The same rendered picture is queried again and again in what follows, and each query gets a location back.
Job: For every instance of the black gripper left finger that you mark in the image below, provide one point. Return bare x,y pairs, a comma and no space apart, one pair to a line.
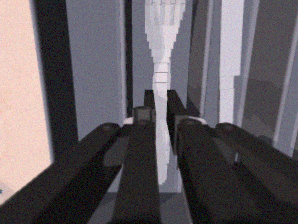
70,189

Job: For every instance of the grey fork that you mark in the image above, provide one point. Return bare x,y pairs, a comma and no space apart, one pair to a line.
182,10
152,20
161,40

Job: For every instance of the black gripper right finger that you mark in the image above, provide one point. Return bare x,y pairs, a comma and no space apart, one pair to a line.
215,195

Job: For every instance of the black cutlery tray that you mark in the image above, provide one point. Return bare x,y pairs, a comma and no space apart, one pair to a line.
95,64

